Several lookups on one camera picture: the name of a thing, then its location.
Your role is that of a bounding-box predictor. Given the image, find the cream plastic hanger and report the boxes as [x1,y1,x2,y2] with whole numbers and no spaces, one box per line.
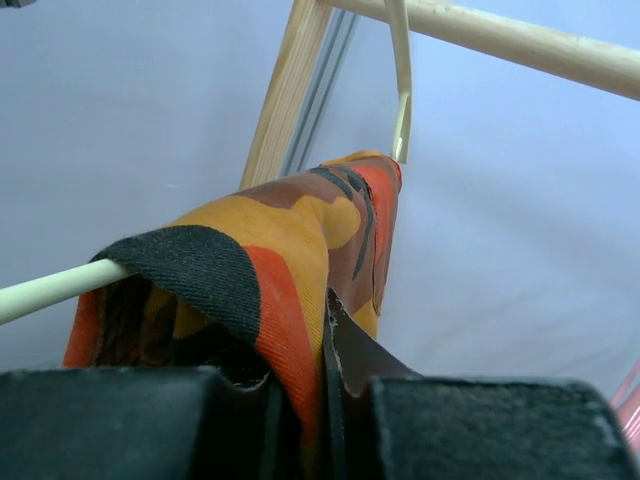
[1,1,412,324]

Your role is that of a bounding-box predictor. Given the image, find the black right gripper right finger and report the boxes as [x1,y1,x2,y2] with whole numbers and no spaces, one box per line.
[323,291,639,480]

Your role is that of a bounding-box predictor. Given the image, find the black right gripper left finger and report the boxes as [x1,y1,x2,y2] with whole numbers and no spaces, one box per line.
[1,367,300,480]

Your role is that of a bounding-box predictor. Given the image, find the wooden clothes rack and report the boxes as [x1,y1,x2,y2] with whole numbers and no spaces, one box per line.
[240,1,639,188]

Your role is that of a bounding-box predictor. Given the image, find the pink hanger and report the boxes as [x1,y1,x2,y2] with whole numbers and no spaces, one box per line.
[611,362,639,454]

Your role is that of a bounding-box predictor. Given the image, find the orange camouflage trousers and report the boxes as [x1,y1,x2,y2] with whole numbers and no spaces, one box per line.
[63,151,402,479]

